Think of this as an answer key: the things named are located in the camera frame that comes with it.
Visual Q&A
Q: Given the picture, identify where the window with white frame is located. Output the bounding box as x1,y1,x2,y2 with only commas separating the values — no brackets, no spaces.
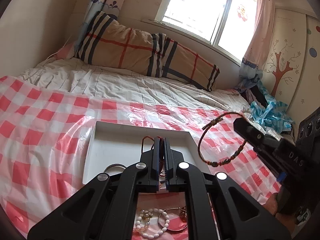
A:
153,0,258,63

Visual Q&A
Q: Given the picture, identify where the left pink cartoon curtain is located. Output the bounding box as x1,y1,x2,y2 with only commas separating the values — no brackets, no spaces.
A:
74,0,124,52

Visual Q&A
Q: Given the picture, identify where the white pearl bead bracelet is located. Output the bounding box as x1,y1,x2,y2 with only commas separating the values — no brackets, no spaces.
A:
135,207,171,240

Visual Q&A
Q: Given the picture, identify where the white cable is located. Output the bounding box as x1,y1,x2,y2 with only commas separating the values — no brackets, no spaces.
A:
42,35,73,63

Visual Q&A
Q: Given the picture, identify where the left beige plaid pillow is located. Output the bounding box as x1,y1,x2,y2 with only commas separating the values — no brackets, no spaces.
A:
75,11,165,77

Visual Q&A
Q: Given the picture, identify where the person's right hand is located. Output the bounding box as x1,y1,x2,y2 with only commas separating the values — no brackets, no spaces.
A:
263,193,278,216

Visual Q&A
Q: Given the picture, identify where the red brown beaded cord bracelet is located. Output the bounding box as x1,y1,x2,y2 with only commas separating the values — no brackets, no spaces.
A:
197,112,249,168

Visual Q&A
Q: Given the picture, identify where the white striped bed sheet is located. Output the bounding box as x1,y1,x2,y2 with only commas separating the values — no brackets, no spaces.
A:
19,58,249,113

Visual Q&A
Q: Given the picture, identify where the right beige plaid pillow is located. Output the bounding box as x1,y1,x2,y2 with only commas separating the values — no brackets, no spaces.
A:
145,33,220,92

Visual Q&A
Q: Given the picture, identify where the wardrobe with tree decal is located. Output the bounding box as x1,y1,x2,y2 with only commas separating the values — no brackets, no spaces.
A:
262,9,319,125

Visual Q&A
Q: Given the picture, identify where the pink cloth by pillow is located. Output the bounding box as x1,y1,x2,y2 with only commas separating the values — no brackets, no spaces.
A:
54,42,75,60

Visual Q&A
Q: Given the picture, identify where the thin silver wire bangle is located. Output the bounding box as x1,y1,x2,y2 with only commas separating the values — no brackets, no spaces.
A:
157,206,188,233

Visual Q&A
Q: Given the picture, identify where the red white checkered plastic sheet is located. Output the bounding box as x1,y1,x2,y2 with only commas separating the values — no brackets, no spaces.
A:
0,76,282,240

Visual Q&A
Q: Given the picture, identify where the pink cartoon curtain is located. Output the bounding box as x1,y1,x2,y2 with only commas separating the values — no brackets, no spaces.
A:
74,0,124,52
236,0,275,93

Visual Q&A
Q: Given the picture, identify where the beige plaid pillow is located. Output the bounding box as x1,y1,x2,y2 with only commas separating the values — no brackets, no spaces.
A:
145,33,220,92
75,11,165,77

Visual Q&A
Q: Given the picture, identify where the blue white checkered plastic bag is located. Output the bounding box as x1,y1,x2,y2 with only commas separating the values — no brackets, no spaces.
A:
250,80,295,133

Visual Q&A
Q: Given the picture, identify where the white shallow cardboard box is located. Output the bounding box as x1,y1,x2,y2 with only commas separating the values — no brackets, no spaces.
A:
82,121,210,184

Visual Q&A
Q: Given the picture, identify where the right pink cartoon curtain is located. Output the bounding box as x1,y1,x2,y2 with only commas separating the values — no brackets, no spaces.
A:
236,0,275,93

